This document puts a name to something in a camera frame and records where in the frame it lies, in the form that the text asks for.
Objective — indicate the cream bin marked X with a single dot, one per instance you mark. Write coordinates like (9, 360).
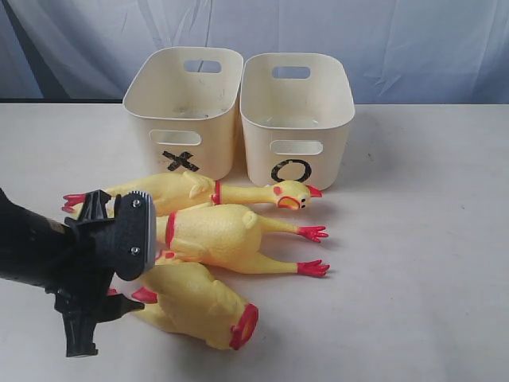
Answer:
(183, 103)

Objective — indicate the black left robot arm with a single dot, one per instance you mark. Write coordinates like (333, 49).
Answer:
(33, 247)

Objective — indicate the large yellow rubber chicken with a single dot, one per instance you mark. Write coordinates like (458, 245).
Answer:
(230, 236)

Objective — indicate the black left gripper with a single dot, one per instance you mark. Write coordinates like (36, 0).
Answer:
(115, 236)

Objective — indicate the yellow rubber chicken with head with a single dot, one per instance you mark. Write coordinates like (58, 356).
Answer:
(175, 191)

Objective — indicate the headless yellow chicken body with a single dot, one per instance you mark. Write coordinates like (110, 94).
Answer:
(185, 298)

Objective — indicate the cream bin marked O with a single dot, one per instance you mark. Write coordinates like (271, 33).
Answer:
(297, 110)

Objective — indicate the blue backdrop curtain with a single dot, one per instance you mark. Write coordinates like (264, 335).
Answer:
(392, 51)

